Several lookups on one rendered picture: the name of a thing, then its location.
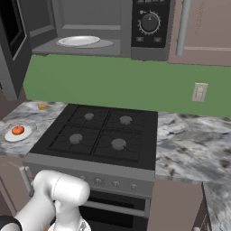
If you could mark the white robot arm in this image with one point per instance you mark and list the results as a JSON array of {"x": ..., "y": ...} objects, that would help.
[{"x": 45, "y": 195}]

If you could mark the grey microwave turntable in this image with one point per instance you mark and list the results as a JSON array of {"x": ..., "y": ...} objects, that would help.
[{"x": 105, "y": 44}]

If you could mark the white plate in microwave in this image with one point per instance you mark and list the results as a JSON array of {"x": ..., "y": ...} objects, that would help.
[{"x": 78, "y": 40}]

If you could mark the black microwave dial knob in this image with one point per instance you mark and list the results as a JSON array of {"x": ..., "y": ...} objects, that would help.
[{"x": 150, "y": 23}]

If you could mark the orange squash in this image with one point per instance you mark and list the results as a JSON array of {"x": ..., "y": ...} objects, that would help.
[{"x": 17, "y": 130}]

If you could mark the grey microwave oven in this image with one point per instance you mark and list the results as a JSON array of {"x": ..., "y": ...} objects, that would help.
[{"x": 90, "y": 18}]

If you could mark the grey microwave door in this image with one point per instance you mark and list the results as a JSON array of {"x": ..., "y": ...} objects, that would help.
[{"x": 12, "y": 60}]

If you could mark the black gas hob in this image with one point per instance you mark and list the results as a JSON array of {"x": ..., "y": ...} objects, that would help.
[{"x": 99, "y": 132}]

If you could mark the grey oven knob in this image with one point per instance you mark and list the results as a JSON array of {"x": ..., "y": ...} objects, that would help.
[
  {"x": 133, "y": 186},
  {"x": 98, "y": 181},
  {"x": 115, "y": 184},
  {"x": 82, "y": 178}
]

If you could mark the small yellow food piece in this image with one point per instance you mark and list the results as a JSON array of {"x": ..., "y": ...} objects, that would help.
[{"x": 42, "y": 106}]

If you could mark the white plate on worktop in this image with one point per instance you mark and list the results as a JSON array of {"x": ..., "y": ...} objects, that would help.
[{"x": 25, "y": 133}]

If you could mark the brown base cupboard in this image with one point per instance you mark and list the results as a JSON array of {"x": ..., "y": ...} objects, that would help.
[
  {"x": 9, "y": 192},
  {"x": 174, "y": 207}
]

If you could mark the brown wall cupboard door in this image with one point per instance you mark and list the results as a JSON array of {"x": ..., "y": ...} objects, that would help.
[{"x": 207, "y": 30}]

